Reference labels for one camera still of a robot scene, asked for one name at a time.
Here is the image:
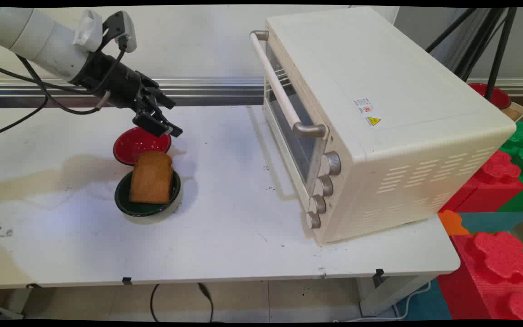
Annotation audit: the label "white table leg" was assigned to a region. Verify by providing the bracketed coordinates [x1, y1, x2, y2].
[357, 272, 439, 317]

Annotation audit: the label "beige tray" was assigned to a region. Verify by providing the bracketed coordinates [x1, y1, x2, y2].
[500, 101, 523, 122]

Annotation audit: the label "brown toast slice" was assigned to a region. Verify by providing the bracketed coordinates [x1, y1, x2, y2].
[129, 151, 174, 204]

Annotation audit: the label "green foam block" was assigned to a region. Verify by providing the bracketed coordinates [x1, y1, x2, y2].
[497, 120, 523, 213]

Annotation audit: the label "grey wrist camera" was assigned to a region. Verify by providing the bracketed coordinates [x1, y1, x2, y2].
[103, 11, 138, 53]

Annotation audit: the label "teal foam block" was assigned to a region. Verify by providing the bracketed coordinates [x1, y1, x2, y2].
[459, 211, 523, 234]

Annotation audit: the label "black camera cable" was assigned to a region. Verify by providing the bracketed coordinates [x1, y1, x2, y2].
[84, 38, 129, 96]

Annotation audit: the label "aluminium rail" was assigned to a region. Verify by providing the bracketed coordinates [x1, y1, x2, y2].
[0, 77, 266, 109]

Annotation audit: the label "white label sticker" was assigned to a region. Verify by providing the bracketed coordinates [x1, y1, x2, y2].
[353, 97, 375, 115]

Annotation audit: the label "black tripod legs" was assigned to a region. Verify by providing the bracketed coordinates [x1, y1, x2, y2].
[425, 7, 518, 101]

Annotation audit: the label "orange foam block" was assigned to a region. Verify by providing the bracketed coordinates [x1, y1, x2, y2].
[438, 210, 471, 237]

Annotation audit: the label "dark green bowl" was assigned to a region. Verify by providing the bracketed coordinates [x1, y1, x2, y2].
[114, 168, 182, 218]

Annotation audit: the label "white floor cable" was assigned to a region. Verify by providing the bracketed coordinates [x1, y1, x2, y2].
[333, 281, 432, 323]

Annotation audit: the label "teal foam floor mat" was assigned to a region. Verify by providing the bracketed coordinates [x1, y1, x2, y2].
[395, 279, 453, 321]

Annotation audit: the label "black floor cable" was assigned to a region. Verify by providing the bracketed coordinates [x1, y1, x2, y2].
[149, 282, 215, 323]

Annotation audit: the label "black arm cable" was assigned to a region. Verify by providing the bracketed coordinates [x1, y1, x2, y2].
[0, 38, 110, 139]

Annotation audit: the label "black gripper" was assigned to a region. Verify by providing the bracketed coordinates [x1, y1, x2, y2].
[72, 51, 184, 138]

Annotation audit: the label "cream oven door handle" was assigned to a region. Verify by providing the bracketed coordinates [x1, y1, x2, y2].
[250, 30, 327, 139]

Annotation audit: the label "red bowl with black rim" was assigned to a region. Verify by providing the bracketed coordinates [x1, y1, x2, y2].
[113, 126, 172, 166]

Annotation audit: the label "small red foam block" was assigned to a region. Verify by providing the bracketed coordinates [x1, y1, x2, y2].
[439, 150, 523, 213]

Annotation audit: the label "large red foam block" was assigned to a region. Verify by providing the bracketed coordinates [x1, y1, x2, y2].
[437, 232, 523, 321]

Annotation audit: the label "cream toaster oven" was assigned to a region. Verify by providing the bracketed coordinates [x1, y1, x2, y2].
[250, 6, 517, 247]

